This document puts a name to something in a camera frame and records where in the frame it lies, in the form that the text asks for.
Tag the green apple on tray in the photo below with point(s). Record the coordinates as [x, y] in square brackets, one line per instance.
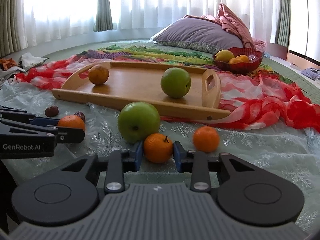
[176, 82]

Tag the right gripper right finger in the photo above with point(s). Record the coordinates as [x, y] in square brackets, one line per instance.
[200, 165]

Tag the small orange mandarin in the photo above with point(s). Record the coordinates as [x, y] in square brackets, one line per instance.
[72, 121]

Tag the white crumpled paper bag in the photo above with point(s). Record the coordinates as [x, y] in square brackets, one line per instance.
[28, 61]

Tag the orange cloth at left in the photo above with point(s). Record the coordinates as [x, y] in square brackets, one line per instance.
[6, 64]

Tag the dull brown orange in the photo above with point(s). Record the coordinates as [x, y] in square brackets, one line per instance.
[98, 74]

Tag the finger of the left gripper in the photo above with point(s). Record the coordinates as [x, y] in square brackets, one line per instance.
[65, 135]
[23, 116]

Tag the dark red date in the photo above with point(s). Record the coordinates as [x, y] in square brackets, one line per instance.
[81, 115]

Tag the wrinkled red date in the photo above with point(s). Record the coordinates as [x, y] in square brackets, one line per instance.
[51, 111]

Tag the purple pillow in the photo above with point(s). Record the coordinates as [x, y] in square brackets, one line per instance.
[196, 34]

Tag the red glass fruit bowl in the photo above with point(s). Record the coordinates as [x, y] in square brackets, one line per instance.
[242, 68]

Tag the lavender cloth at right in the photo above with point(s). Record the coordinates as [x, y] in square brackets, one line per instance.
[312, 73]

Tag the small bright mandarin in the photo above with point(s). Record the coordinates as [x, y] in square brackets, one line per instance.
[206, 139]

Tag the green left curtain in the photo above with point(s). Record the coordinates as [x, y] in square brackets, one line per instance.
[12, 27]

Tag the green quilted bedspread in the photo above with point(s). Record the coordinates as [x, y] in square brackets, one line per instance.
[57, 50]

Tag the wooden bed frame edge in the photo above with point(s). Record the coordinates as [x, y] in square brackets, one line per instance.
[296, 60]

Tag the green apple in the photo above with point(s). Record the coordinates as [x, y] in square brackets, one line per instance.
[176, 82]
[138, 120]

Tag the colourful red floral scarf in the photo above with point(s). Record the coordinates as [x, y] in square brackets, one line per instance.
[256, 100]

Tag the pink crumpled blanket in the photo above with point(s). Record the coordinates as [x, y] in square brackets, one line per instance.
[232, 24]

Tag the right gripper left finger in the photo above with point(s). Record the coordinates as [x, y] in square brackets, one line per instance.
[103, 175]

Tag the green curtain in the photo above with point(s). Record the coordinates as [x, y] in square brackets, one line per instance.
[103, 19]
[283, 23]
[12, 27]

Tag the small mandarin with stem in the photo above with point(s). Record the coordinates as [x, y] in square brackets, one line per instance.
[158, 148]

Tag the green centre curtain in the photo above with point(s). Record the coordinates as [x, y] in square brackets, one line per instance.
[103, 19]

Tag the yellow mango in bowl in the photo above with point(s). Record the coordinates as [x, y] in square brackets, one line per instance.
[224, 56]

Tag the wooden serving tray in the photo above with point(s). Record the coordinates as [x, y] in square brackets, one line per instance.
[141, 81]

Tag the green right curtain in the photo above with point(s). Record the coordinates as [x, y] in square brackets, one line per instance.
[283, 23]

